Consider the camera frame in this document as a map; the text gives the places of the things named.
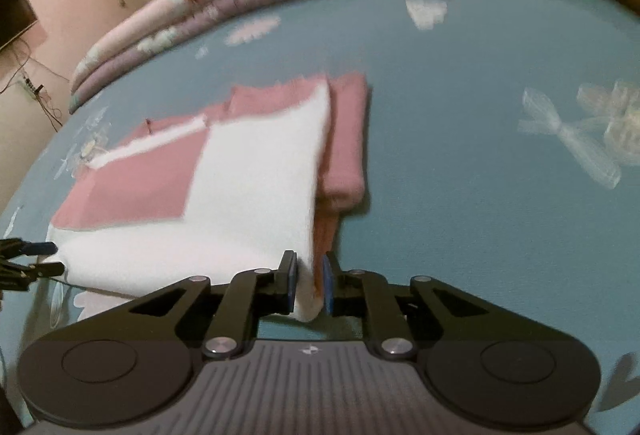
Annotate pink and white knit sweater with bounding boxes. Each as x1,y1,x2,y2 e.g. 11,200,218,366
48,72,370,322

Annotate teal floral bed sheet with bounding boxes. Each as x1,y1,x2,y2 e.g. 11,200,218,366
1,0,639,434

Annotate wall power cables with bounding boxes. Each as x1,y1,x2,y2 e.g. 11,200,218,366
0,40,72,134

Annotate wall mounted television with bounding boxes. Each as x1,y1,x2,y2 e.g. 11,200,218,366
0,0,38,50

